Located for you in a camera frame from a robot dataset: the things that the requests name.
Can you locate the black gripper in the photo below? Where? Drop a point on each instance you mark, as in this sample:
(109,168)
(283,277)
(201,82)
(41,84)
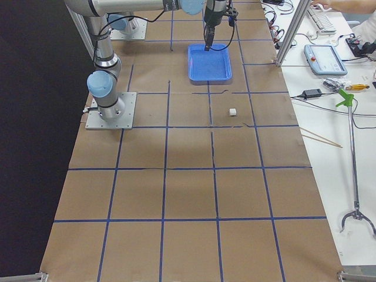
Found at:
(211,17)

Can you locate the small white block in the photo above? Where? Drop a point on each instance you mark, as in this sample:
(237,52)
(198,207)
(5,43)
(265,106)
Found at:
(232,112)

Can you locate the blue plastic tray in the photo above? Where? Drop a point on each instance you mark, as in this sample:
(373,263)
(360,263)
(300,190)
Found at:
(209,67)

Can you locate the white keyboard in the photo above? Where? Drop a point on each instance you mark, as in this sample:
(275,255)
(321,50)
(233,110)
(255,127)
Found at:
(321,22)

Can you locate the black power adapter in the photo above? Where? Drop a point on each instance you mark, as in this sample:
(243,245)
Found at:
(311,93)

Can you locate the blue teach pendant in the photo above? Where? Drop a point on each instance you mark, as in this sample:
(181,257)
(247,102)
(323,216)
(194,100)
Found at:
(324,60)

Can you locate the wooden chopstick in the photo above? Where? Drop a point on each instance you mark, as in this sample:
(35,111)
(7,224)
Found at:
(312,134)
(319,140)

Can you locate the yellow black tool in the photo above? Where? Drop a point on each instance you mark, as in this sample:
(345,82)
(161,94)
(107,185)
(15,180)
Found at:
(357,87)

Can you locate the brown paper table cover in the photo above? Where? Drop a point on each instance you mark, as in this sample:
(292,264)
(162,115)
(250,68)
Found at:
(191,193)

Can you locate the aluminium frame post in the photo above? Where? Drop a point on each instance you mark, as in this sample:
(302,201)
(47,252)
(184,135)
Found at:
(295,23)

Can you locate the green handled reacher grabber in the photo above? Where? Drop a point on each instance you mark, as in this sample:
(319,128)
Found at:
(356,214)

